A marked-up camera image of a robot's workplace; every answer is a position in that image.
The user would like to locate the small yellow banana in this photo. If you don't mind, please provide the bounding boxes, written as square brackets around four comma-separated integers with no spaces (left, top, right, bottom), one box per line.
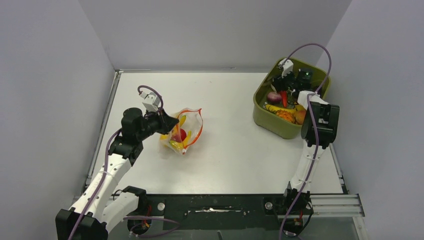
[182,131,193,149]

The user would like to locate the clear zip top bag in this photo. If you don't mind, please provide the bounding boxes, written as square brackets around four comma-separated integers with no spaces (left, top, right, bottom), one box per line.
[159,108,204,155]

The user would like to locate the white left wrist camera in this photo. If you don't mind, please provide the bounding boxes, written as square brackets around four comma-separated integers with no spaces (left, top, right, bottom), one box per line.
[139,91,162,112]

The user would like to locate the purple red onion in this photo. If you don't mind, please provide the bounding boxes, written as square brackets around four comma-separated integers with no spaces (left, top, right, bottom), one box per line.
[266,91,283,104]

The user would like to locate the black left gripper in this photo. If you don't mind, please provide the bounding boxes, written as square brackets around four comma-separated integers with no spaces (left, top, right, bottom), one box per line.
[136,106,179,141]

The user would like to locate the orange carrot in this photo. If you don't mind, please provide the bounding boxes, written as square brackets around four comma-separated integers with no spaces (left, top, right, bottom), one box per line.
[279,90,288,108]

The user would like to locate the red apple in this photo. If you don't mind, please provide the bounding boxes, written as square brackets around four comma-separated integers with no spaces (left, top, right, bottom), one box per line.
[171,128,187,143]

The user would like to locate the green plastic bin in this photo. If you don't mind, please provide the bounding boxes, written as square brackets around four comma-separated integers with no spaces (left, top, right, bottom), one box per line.
[253,58,326,140]

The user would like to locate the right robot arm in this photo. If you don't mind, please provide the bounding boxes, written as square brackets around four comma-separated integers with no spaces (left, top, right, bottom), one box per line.
[273,69,340,214]

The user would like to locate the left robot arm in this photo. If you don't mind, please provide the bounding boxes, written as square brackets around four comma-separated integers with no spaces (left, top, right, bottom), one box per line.
[55,107,179,240]

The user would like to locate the yellow banana bunch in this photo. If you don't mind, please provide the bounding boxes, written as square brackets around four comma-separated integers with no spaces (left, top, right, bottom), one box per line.
[159,115,187,153]

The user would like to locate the aluminium frame rail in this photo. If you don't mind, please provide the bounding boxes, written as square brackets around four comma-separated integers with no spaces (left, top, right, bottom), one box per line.
[310,194,365,218]

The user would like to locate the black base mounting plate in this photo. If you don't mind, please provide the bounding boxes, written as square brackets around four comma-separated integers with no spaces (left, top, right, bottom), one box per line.
[127,190,314,236]

